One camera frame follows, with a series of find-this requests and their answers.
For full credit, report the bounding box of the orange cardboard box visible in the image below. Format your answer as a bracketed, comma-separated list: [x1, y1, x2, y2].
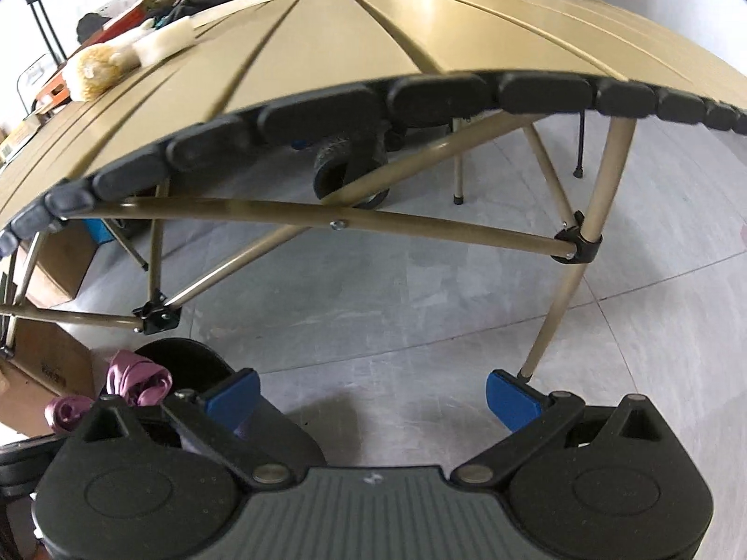
[102, 3, 147, 33]

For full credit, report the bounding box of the black round bin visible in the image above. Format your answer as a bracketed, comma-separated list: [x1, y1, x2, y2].
[133, 338, 326, 470]

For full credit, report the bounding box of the yellow plush toy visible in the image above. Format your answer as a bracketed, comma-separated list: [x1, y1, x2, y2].
[61, 43, 141, 103]

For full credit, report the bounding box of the tan folding table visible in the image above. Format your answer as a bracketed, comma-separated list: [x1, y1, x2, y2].
[0, 0, 747, 386]

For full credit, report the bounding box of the black trolley wheel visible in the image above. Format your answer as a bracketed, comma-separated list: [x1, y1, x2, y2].
[312, 134, 392, 211]

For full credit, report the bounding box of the plain cardboard box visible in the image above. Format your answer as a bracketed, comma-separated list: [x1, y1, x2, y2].
[17, 222, 101, 311]

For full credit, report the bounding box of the pink satin pouch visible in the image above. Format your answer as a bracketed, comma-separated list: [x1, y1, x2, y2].
[45, 350, 173, 433]

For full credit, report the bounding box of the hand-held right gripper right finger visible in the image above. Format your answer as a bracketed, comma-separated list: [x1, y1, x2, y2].
[449, 369, 672, 488]

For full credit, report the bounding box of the cardboard box bin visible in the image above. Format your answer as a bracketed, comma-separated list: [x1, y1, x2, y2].
[0, 318, 97, 438]

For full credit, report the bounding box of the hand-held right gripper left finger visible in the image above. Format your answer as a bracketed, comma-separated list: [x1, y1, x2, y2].
[76, 369, 293, 488]

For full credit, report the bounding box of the small tan carton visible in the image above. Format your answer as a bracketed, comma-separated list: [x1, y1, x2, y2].
[0, 119, 33, 161]

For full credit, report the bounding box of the blue box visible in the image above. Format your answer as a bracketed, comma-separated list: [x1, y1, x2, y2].
[82, 218, 116, 244]

